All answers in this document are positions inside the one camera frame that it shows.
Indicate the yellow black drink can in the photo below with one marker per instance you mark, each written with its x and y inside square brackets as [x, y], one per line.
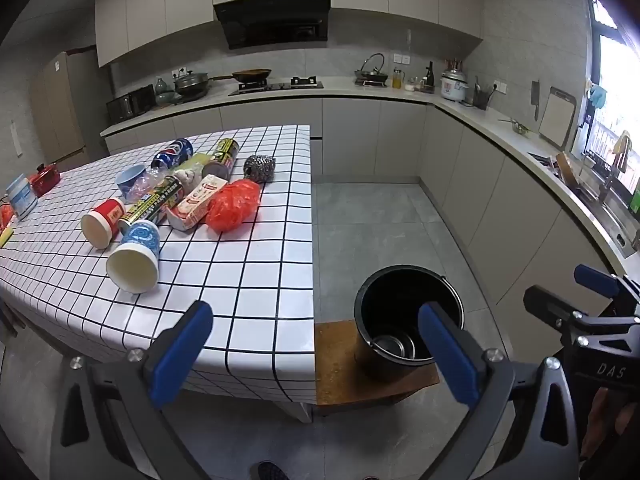
[150, 205]
[225, 157]

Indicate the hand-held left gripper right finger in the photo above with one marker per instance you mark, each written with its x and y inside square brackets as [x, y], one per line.
[447, 355]

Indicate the pan with glass lid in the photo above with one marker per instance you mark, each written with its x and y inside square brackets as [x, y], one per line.
[372, 75]

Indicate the metal faucet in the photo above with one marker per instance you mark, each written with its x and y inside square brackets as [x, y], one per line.
[612, 175]

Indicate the person's right hand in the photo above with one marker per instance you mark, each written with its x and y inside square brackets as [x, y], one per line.
[607, 420]

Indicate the chopstick holder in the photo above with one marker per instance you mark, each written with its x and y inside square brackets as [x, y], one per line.
[453, 63]

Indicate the black bucket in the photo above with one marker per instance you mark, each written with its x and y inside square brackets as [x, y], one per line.
[380, 305]

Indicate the yellow oil bottle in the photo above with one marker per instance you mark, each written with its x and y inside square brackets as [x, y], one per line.
[397, 81]

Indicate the yellow sponge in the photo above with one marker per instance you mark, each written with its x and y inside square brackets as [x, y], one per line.
[5, 236]

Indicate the red paper cup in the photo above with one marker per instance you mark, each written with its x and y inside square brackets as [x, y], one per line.
[102, 222]

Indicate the yellow plastic wrapper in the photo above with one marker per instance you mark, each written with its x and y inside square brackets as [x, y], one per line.
[197, 160]

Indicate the white rice cooker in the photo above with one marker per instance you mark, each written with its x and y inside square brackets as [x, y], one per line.
[454, 86]

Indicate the white grid tablecloth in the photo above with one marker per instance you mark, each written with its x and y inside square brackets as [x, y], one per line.
[250, 285]

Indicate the wooden stool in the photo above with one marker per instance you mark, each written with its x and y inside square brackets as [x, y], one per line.
[335, 365]

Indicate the beige upper cabinets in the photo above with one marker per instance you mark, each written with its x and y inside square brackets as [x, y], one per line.
[165, 15]

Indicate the plate with greens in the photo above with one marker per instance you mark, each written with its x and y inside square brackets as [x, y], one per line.
[519, 126]

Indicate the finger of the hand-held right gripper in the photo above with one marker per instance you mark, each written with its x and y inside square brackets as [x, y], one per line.
[595, 280]
[550, 305]

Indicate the white cutting board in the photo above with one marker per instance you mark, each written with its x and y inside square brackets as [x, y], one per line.
[556, 120]

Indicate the white crumpled tissue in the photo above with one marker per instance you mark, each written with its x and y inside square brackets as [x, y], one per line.
[187, 179]

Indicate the grey kitchen countertop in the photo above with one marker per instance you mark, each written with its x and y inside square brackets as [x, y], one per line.
[340, 87]

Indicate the beige cabinets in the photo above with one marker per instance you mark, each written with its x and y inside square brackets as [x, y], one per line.
[370, 135]
[165, 15]

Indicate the window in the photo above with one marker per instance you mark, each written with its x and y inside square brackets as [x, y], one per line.
[617, 70]

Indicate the beige fridge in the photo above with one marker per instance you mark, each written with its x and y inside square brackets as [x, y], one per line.
[65, 105]

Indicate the blue white container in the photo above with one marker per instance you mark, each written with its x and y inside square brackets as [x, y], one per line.
[20, 197]

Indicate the black range hood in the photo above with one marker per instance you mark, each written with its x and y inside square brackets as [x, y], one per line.
[270, 15]

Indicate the metal bowl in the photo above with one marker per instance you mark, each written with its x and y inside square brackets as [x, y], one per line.
[395, 346]

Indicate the steel sink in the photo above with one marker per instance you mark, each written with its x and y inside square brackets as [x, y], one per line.
[600, 210]

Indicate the black gas stove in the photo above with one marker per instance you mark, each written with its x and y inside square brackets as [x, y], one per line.
[280, 86]

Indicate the red box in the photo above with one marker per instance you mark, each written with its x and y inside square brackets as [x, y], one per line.
[45, 178]

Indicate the black microwave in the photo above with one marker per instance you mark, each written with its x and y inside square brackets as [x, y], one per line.
[131, 102]

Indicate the small red packet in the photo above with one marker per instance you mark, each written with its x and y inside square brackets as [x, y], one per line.
[4, 215]

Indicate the grey pot with lid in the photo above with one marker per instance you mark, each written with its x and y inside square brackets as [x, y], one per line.
[191, 85]

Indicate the small white jar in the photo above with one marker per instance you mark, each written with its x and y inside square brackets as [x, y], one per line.
[412, 83]

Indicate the blue cola can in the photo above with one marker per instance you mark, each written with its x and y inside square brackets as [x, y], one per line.
[172, 154]

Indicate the black utensil holder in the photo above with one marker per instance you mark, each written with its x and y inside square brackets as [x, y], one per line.
[481, 99]

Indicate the green ceramic jar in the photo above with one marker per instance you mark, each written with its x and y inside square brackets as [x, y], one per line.
[164, 92]

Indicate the cleaver knife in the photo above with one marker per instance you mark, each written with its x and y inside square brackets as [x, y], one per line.
[536, 97]

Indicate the steel wool scrubber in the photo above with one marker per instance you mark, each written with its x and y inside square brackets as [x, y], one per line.
[260, 166]

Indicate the white red milk carton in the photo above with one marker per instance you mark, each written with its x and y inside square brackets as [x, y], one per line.
[195, 202]

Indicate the dark blue mesh shoe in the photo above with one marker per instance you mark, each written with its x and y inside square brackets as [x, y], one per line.
[272, 471]

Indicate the clear plastic bag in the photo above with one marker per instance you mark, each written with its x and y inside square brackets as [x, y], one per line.
[152, 180]

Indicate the brown wooden board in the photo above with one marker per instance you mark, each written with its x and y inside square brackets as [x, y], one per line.
[565, 167]

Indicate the black wok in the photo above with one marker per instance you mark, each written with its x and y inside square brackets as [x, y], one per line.
[252, 76]

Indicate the beige lower cabinets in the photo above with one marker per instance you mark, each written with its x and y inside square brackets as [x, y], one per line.
[370, 135]

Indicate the red plastic bag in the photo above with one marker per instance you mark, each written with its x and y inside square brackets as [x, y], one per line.
[234, 205]

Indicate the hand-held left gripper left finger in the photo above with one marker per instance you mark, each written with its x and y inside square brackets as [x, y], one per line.
[182, 355]

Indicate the blue cloth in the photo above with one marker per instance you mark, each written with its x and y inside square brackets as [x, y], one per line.
[596, 96]

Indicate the blue white paper cup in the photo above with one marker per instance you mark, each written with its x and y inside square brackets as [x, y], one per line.
[134, 262]

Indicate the dark glass bottle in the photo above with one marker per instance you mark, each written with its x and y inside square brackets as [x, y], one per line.
[429, 77]

